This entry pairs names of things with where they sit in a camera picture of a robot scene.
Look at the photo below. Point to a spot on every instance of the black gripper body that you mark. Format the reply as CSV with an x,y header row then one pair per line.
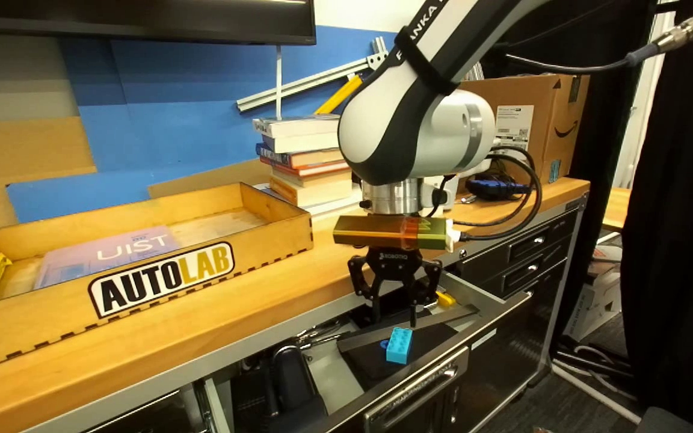
x,y
411,267

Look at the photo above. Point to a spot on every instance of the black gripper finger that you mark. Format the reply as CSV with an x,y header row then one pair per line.
x,y
414,311
377,305

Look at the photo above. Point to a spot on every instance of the small blue block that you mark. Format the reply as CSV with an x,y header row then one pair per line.
x,y
397,344

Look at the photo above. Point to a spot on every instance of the black drawer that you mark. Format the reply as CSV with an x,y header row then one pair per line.
x,y
465,360

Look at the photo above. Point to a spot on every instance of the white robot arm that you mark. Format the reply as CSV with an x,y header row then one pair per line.
x,y
413,117

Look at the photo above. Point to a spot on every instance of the stack of books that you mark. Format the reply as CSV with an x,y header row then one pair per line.
x,y
307,161

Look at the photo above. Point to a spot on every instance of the yellow bar tool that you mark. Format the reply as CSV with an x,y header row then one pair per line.
x,y
334,102

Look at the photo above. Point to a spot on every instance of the cardboard box with labels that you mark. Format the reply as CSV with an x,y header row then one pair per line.
x,y
537,111

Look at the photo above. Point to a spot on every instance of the purple UIST booklet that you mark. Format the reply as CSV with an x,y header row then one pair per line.
x,y
105,253

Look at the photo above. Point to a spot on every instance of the wooden Autolab tray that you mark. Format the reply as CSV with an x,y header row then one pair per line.
x,y
220,233

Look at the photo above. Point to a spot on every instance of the black monitor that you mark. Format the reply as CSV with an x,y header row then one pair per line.
x,y
272,22

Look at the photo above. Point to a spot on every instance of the gold wrist camera mount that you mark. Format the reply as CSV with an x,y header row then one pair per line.
x,y
395,232

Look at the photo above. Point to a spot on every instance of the aluminium extrusion rail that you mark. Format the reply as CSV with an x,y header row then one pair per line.
x,y
309,81

